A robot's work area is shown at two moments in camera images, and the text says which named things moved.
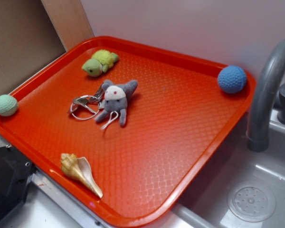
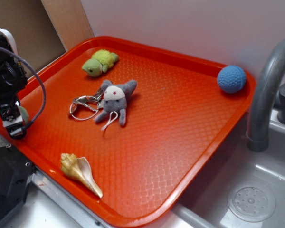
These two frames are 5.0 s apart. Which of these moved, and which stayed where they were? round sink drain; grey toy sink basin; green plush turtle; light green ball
Moved: light green ball
Stayed: grey toy sink basin; green plush turtle; round sink drain
